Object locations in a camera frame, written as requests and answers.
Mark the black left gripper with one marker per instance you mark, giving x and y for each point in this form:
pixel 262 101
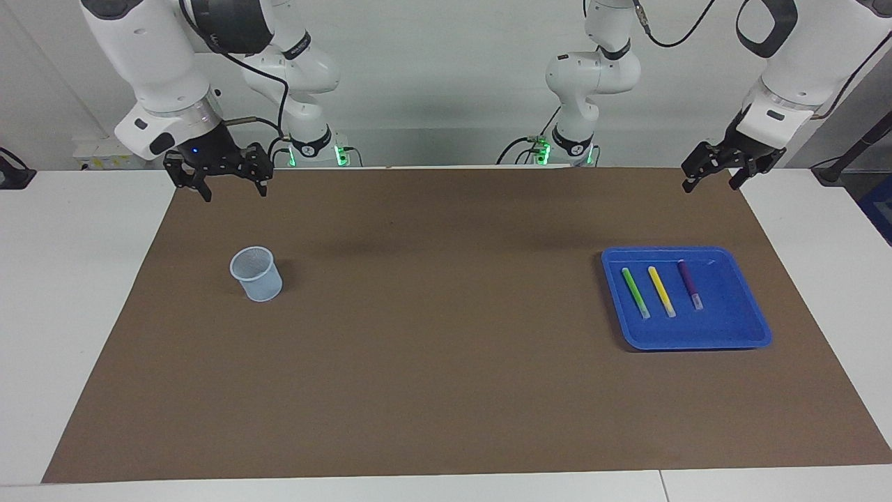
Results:
pixel 749 150

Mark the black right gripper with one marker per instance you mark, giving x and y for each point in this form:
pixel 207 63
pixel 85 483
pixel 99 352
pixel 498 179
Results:
pixel 216 157

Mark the purple pen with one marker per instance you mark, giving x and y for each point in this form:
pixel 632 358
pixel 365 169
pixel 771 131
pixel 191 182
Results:
pixel 688 279

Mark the yellow pen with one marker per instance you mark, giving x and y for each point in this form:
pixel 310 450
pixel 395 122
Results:
pixel 660 289

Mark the green pen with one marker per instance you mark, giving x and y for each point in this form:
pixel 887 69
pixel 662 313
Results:
pixel 635 293

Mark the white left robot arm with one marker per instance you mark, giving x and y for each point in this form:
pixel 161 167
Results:
pixel 592 77

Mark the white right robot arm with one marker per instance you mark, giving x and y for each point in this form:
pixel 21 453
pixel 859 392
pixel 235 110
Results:
pixel 153 63

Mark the pale blue mesh pen cup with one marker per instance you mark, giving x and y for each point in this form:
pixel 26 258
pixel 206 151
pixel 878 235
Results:
pixel 261 286

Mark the white box with yellow labels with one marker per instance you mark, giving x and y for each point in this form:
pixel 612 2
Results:
pixel 104 150

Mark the blue plastic tray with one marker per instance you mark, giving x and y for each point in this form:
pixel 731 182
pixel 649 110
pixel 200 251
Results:
pixel 725 321

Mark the black stand pole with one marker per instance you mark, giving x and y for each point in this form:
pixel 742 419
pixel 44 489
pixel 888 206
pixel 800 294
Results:
pixel 860 143

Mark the blue crate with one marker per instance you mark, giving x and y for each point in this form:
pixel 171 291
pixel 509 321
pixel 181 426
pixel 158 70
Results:
pixel 881 209

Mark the brown table mat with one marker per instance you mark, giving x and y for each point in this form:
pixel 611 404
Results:
pixel 446 383

